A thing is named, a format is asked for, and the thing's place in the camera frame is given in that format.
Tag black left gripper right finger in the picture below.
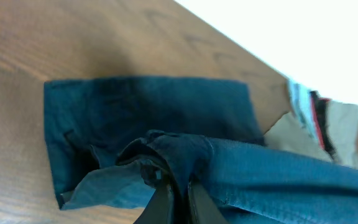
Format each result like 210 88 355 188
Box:
188 181 228 224

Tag dark blue denim shorts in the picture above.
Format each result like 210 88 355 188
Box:
44 77 358 223

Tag khaki grey shorts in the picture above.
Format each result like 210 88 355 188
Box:
264 101 358 169

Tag light blue garment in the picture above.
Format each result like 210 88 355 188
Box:
287 80 319 141

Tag black red patterned garment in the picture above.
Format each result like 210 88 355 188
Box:
310 91 336 160

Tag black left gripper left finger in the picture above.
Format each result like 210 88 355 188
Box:
134 183 175 224

